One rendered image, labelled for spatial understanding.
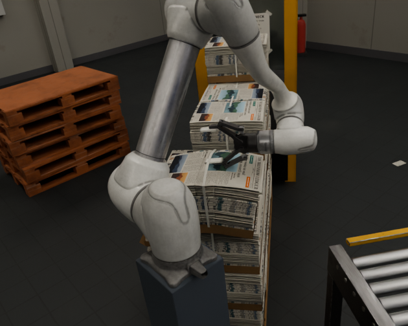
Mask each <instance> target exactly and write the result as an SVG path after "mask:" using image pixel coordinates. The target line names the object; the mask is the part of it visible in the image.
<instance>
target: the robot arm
mask: <svg viewBox="0 0 408 326"><path fill-rule="evenodd" d="M164 14H165V18H166V22H167V30H166V33H167V36H168V38H169V41H168V45H167V48H166V52H165V54H164V58H163V62H162V64H161V68H160V71H159V75H158V77H157V81H156V84H155V88H154V90H153V94H152V98H151V101H150V104H149V107H148V111H147V113H146V118H145V120H144V124H143V127H142V131H141V134H140V137H139V141H138V143H137V147H136V150H135V151H132V152H131V153H129V154H127V155H126V156H125V158H124V160H123V161H122V163H121V165H120V166H118V167H117V168H116V169H115V170H114V171H113V172H112V174H111V176H110V178H109V180H108V193H109V197H110V199H111V201H112V203H113V204H114V205H115V207H116V208H117V209H118V210H119V211H120V212H121V213H122V214H123V215H124V216H125V217H127V218H128V219H129V220H130V221H132V222H133V223H135V224H136V225H137V226H138V227H139V228H140V230H141V232H142V233H143V234H144V236H145V238H146V239H147V240H149V243H150V246H151V249H152V250H150V251H149V252H146V253H143V254H142V255H141V257H140V259H141V262H142V263H144V264H147V265H148V266H150V267H151V268H152V269H153V270H154V271H155V272H157V273H158V274H159V275H160V276H161V277H162V278H163V279H164V280H165V281H166V282H167V283H168V286H169V287H170V288H176V287H178V286H179V285H180V284H181V282H182V281H184V280H185V279H186V278H188V277H189V276H191V275H194V276H196V277H198V278H201V279H205V278H206V276H207V275H208V272H207V270H206V269H205V267H204V266H205V265H207V264H209V263H211V262H213V261H215V260H217V258H218V257H217V253H216V252H214V251H212V250H209V249H208V248H206V247H204V246H203V245H202V244H201V230H200V223H199V215H198V209H197V206H196V201H195V198H194V196H193V194H192V192H191V191H190V190H189V188H188V187H187V186H186V185H185V184H184V183H183V182H181V181H180V180H178V179H174V178H169V172H170V168H169V166H168V163H167V161H166V160H165V158H166V154H167V152H168V148H169V146H170V142H171V139H172V136H173V134H174V129H175V127H176V124H177V120H178V117H179V114H180V111H181V108H182V105H183V101H184V99H185V95H186V93H187V89H188V85H189V83H190V79H191V76H192V73H193V70H194V66H195V64H196V60H197V58H198V54H199V50H200V49H203V48H204V47H205V46H206V44H207V43H208V41H209V39H210V38H211V37H212V35H213V34H214V35H217V36H219V37H223V38H224V40H225V41H226V43H227V44H228V46H229V48H230V49H231V50H232V51H233V52H234V54H235V55H236V56H237V58H238V59H239V60H240V61H241V63H242V64H243V66H244V67H245V69H246V70H247V71H248V73H249V74H250V75H251V77H252V78H253V79H254V81H255V82H257V83H258V84H259V85H261V86H263V87H265V88H266V89H268V90H269V91H271V92H272V93H273V96H274V99H273V101H272V103H271V106H272V108H273V114H274V118H275V120H276V123H277V128H276V129H274V130H272V129H271V130H264V131H259V134H258V133H244V126H243V125H236V124H232V123H230V122H227V121H225V120H222V119H220V120H219V122H218V124H214V125H209V127H201V129H200V130H199V132H211V131H218V130H220V131H222V132H224V133H225V134H226V135H228V136H230V137H231V138H232V139H233V140H234V141H233V142H234V151H233V152H231V153H230V154H229V155H228V156H226V157H225V158H224V159H223V157H221V158H211V159H210V163H209V164H213V163H214V164H215V165H217V164H222V166H225V168H229V167H231V166H233V165H235V164H237V163H239V162H241V161H244V160H247V154H246V153H257V152H258V151H260V154H274V153H276V154H281V155H298V154H303V153H308V152H310V151H313V150H314V149H315V148H316V146H317V133H316V130H315V129H313V128H311V127H308V126H304V107H303V103H302V100H301V98H300V96H299V95H298V94H297V93H295V92H293V91H288V89H287V87H286V86H285V84H284V82H283V81H282V80H281V79H280V78H279V77H278V76H277V75H276V74H275V73H274V72H273V71H272V70H271V69H270V68H269V66H268V64H267V61H266V58H265V55H264V50H263V46H262V40H261V36H260V31H259V28H258V24H257V22H256V17H255V14H254V12H253V9H252V7H251V5H250V2H249V0H166V1H165V4H164ZM227 127H228V128H230V129H233V130H235V131H238V132H239V133H240V134H239V135H238V134H236V133H234V132H232V131H231V130H229V129H227ZM239 152H241V153H243V154H242V155H241V156H239V157H237V158H235V159H233V160H231V161H230V159H232V157H234V156H235V155H237V154H238V153H239ZM228 161H229V162H228Z"/></svg>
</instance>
